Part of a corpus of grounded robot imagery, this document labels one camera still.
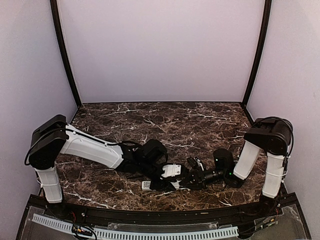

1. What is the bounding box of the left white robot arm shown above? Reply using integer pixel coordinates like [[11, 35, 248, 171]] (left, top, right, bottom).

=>
[[24, 114, 168, 218]]

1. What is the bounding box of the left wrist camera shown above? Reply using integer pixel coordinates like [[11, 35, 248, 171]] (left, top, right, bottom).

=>
[[160, 163, 189, 179]]

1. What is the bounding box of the left black frame post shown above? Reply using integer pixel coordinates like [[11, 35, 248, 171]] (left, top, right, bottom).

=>
[[49, 0, 82, 108]]

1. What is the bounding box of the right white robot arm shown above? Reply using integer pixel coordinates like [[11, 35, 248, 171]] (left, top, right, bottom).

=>
[[179, 116, 294, 217]]

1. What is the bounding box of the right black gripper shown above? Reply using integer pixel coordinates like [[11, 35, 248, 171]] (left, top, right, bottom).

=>
[[179, 166, 227, 190]]

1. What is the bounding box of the black frame post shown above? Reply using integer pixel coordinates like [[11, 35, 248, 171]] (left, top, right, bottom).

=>
[[241, 0, 272, 109], [49, 0, 82, 108]]

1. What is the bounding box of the right black frame post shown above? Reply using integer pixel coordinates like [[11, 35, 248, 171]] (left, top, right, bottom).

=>
[[241, 0, 272, 109]]

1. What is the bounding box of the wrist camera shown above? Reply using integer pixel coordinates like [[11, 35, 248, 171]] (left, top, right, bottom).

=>
[[187, 157, 206, 172], [160, 163, 189, 179]]

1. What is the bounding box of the white slotted cable duct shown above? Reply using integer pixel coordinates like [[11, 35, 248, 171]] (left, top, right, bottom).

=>
[[31, 213, 240, 240]]

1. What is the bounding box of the white remote control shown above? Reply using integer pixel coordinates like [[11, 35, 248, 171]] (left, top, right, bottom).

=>
[[141, 181, 180, 192]]

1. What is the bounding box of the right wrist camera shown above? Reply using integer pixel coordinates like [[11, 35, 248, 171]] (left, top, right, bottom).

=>
[[187, 157, 206, 172]]

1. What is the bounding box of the black front rail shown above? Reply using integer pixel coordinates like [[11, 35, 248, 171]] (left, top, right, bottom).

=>
[[49, 197, 298, 227]]

